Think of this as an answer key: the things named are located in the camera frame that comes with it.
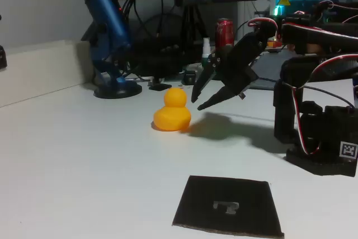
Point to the small black cube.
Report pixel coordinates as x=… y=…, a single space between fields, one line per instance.
x=188 y=78

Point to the white fiducial marker tag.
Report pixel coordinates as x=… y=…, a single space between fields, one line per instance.
x=348 y=149

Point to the yellow orange tool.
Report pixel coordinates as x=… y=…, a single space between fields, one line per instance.
x=272 y=44

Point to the white ledge box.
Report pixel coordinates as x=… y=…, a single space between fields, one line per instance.
x=42 y=68

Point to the black leader arm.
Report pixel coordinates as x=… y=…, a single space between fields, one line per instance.
x=320 y=9

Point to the black object at edge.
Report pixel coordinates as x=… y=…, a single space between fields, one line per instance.
x=2 y=57

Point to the small flat black piece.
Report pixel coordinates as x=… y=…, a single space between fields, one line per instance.
x=159 y=87

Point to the blue desk microphone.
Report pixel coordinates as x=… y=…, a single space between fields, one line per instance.
x=109 y=15

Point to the grey keyboard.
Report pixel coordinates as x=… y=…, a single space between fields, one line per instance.
x=265 y=68

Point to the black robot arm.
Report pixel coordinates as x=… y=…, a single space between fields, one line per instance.
x=321 y=138

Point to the red soda can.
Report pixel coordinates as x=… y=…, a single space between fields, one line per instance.
x=224 y=33

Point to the black tripod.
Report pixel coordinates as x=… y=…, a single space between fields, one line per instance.
x=190 y=20

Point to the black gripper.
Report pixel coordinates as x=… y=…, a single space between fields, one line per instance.
x=230 y=74

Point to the small white spray bottle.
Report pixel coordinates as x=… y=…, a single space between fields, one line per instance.
x=206 y=51

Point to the yellow rubber duck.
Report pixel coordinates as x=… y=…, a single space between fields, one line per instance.
x=170 y=118

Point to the black desk device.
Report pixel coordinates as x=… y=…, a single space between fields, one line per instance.
x=156 y=62

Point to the black cardboard square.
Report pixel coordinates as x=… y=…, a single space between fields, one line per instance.
x=195 y=208

